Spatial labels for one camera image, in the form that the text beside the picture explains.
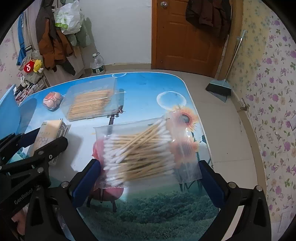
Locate green broom with dustpan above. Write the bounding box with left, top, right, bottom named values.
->
left=205, top=29, right=246, bottom=102

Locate cluttered side shelf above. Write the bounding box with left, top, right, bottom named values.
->
left=14, top=76, right=48, bottom=105

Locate light blue plastic basin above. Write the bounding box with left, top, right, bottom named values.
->
left=0, top=84, right=21, bottom=139

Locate brown wooden door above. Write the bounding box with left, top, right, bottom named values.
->
left=152, top=0, right=227, bottom=77

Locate cotton swab bag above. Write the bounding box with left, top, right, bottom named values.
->
left=93, top=108, right=202, bottom=189

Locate person's left hand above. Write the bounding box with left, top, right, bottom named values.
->
left=11, top=208, right=27, bottom=235

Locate pale green hanging garment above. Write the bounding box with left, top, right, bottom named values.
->
left=66, top=20, right=91, bottom=48

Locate white green plastic bag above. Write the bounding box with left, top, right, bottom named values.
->
left=54, top=1, right=84, bottom=35

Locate large water bottle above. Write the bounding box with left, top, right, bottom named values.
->
left=91, top=52, right=105, bottom=74

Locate brown orange hanging jacket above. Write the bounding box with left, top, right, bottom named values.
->
left=36, top=1, right=76, bottom=76

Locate yellow plush charm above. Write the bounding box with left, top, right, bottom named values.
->
left=33, top=59, right=44, bottom=74

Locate grey bag with blue strap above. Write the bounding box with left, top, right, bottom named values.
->
left=16, top=10, right=44, bottom=84

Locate yellow white face box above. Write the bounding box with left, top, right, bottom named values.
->
left=30, top=119, right=68, bottom=156

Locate dark brown jacket on door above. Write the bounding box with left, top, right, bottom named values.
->
left=185, top=0, right=231, bottom=39

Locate clear toothpick box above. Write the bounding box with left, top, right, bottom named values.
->
left=60, top=77, right=119, bottom=121

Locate folding table with scenic print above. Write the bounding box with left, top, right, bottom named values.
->
left=0, top=71, right=220, bottom=241

